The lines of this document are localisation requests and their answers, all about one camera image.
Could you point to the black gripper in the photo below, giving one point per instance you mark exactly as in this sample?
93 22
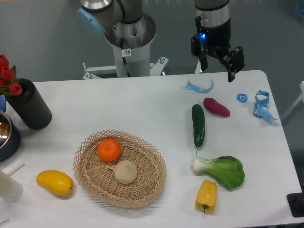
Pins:
215 42

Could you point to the yellow bell pepper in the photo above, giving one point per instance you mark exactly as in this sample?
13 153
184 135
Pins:
206 197

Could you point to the silver robot base joint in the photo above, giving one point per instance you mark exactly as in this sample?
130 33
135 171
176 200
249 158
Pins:
122 22

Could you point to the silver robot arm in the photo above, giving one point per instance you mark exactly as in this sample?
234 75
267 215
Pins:
214 12

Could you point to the curved blue tape strip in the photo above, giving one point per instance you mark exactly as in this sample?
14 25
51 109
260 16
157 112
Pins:
191 86

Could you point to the small blue tape roll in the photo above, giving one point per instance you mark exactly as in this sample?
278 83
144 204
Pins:
242 98

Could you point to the purple sweet potato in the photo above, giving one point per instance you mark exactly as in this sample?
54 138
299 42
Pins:
216 108

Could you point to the green cucumber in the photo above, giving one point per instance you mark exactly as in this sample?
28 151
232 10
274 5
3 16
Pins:
199 126

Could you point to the tangled blue tape strip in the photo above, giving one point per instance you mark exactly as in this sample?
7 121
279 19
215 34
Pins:
261 110

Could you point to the green bok choy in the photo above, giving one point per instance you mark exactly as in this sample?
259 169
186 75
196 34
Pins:
226 170

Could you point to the orange tangerine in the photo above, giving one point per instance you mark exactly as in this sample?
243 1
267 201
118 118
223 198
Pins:
109 149

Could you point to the black clamp at table edge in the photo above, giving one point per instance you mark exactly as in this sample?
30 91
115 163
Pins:
296 204

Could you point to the woven wicker basket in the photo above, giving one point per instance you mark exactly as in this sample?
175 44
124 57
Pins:
97 176

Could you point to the black cylindrical vase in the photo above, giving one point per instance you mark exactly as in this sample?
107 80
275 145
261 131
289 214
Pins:
30 106

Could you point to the yellow mango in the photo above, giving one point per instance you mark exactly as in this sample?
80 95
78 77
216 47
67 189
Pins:
55 181

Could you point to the red artificial tulips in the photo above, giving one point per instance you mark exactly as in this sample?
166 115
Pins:
9 84

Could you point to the black metal pot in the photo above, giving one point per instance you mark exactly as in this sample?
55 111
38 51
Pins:
9 137

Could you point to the white plastic bottle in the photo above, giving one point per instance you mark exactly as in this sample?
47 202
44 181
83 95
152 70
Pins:
10 189

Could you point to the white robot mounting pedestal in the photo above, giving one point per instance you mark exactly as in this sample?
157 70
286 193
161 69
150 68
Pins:
128 63

